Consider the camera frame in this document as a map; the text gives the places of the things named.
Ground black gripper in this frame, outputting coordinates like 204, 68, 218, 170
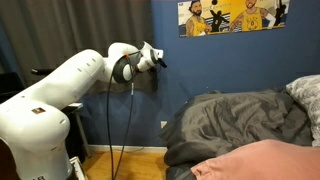
155, 57, 168, 70

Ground grey bed cover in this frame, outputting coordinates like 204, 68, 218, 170
158, 87, 314, 180

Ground basketball players poster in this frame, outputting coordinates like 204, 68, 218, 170
177, 0, 291, 38

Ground white baseboard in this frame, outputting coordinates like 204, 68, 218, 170
87, 144, 168, 155

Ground small white-topped side table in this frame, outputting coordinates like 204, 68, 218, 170
64, 101, 93, 160

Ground dark grey curtain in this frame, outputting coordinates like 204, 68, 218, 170
0, 0, 158, 95

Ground white box on floor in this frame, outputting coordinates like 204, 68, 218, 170
68, 155, 89, 180

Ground pink pillow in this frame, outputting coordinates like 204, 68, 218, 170
190, 138, 320, 180

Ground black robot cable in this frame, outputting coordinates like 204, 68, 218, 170
105, 50, 143, 180

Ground black camera on tripod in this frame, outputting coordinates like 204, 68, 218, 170
30, 68, 56, 76

